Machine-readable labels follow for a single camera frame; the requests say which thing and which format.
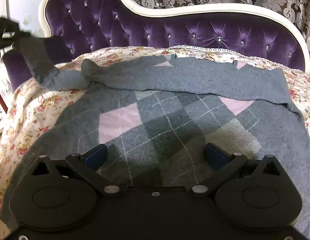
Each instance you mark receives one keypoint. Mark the grey argyle knit sweater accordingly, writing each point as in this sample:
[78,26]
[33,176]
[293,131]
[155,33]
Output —
[155,114]

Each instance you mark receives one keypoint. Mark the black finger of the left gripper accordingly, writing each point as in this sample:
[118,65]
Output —
[10,32]

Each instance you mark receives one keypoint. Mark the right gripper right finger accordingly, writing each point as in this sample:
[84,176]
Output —
[225,166]

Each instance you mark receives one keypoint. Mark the purple tufted white-framed headboard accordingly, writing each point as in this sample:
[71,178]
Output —
[75,27]

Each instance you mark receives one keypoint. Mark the floral bedspread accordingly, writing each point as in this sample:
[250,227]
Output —
[34,111]

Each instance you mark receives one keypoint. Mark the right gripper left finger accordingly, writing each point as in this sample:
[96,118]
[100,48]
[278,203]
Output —
[86,166]

